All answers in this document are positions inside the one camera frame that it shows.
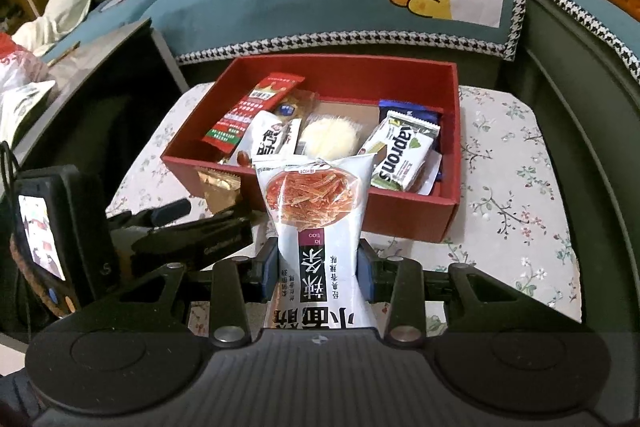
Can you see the green white wafer packet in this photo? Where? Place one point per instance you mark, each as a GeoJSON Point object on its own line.
{"type": "Point", "coordinates": [405, 152]}

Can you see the white cloth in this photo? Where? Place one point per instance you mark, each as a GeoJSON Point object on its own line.
{"type": "Point", "coordinates": [65, 7]}

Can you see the dark blue wafer biscuit packet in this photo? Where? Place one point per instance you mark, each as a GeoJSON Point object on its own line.
{"type": "Point", "coordinates": [395, 108]}

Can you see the white spicy strip snack packet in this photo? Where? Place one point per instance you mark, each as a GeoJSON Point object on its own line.
{"type": "Point", "coordinates": [315, 207]}

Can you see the white red plastic bag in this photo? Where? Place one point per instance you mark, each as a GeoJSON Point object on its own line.
{"type": "Point", "coordinates": [17, 77]}

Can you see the teal houndstooth-trim sofa cover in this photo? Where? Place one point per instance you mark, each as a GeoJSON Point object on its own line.
{"type": "Point", "coordinates": [575, 12]}

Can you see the gold snack packet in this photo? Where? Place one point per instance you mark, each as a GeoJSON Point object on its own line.
{"type": "Point", "coordinates": [220, 189]}

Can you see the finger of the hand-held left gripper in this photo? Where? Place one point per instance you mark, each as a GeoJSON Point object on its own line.
{"type": "Point", "coordinates": [200, 242]}
{"type": "Point", "coordinates": [165, 213]}

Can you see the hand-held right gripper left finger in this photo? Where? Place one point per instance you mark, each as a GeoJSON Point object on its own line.
{"type": "Point", "coordinates": [269, 272]}

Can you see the green sofa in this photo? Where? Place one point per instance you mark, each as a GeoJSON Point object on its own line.
{"type": "Point", "coordinates": [590, 147]}

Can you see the round white pastry packet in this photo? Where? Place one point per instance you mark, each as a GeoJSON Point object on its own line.
{"type": "Point", "coordinates": [327, 134]}

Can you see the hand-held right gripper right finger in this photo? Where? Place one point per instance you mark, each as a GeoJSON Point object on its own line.
{"type": "Point", "coordinates": [366, 272]}

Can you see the red cardboard box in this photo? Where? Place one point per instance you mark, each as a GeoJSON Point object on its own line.
{"type": "Point", "coordinates": [410, 217]}

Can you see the orange snack packet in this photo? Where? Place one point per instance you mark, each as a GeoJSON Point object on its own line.
{"type": "Point", "coordinates": [300, 104]}

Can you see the white brown snack packet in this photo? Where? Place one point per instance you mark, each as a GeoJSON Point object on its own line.
{"type": "Point", "coordinates": [267, 137]}

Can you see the red green snack packet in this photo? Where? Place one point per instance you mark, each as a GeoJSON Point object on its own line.
{"type": "Point", "coordinates": [250, 112]}

